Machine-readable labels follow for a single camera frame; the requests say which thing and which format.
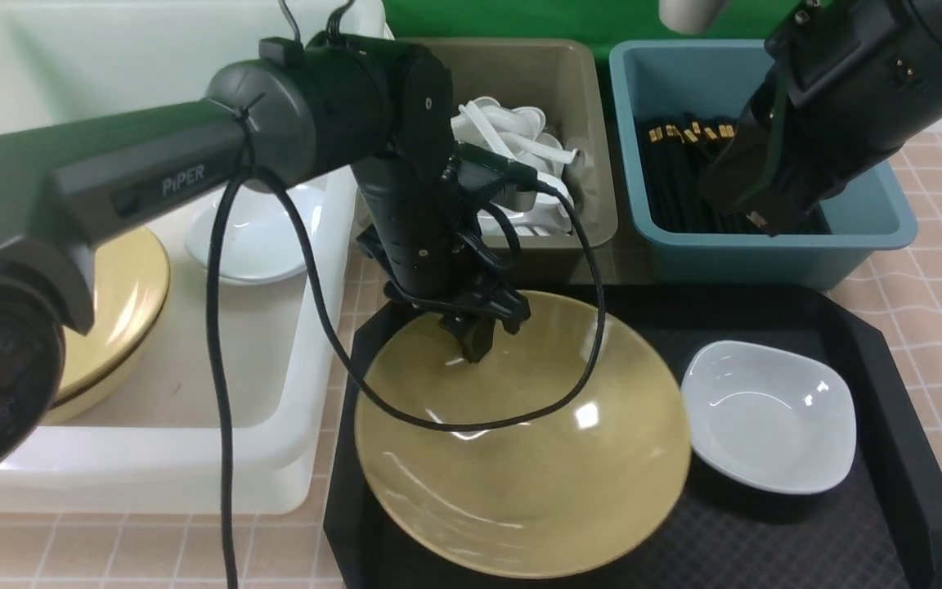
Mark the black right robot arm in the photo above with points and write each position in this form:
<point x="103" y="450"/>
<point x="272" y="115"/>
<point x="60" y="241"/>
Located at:
<point x="850" y="83"/>

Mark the stacked tan bowl in tub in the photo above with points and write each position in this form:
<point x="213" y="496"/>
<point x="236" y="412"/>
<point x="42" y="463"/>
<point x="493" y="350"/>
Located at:
<point x="132" y="280"/>

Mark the white dish in tub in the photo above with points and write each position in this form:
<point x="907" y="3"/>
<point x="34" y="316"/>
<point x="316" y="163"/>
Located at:
<point x="260" y="245"/>

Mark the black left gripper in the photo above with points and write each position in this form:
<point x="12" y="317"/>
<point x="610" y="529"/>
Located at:
<point x="425" y="235"/>

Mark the large white plastic tub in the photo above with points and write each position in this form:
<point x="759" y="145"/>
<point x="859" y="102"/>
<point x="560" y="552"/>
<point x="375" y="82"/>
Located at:
<point x="153" y="445"/>

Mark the tan noodle bowl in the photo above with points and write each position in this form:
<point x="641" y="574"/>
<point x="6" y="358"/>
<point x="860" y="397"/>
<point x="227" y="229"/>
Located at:
<point x="547" y="498"/>

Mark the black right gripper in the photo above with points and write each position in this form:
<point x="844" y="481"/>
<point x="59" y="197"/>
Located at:
<point x="776" y="169"/>

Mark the black plastic serving tray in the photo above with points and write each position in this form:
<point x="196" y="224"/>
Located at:
<point x="881" y="528"/>

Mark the beige checked tablecloth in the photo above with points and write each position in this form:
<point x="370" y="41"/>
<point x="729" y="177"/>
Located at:
<point x="898" y="292"/>

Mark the green cloth backdrop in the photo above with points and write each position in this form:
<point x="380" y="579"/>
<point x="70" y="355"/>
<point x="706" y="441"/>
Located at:
<point x="597" y="24"/>

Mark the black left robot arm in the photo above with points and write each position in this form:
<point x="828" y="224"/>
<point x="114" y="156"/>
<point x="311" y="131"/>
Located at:
<point x="380" y="107"/>

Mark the white square sauce dish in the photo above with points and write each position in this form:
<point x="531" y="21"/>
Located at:
<point x="770" y="419"/>

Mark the teal plastic chopstick bin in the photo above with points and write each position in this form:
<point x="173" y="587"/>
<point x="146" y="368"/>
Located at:
<point x="711" y="78"/>

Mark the bundle of black chopsticks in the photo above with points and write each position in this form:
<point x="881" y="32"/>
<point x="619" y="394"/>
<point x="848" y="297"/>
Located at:
<point x="674" y="151"/>

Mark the olive plastic spoon bin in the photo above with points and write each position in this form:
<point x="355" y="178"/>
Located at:
<point x="559" y="77"/>

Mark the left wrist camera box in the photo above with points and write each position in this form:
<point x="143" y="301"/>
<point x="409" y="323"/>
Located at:
<point x="488" y="176"/>

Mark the pile of white spoons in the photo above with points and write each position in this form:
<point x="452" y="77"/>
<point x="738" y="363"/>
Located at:
<point x="520" y="133"/>

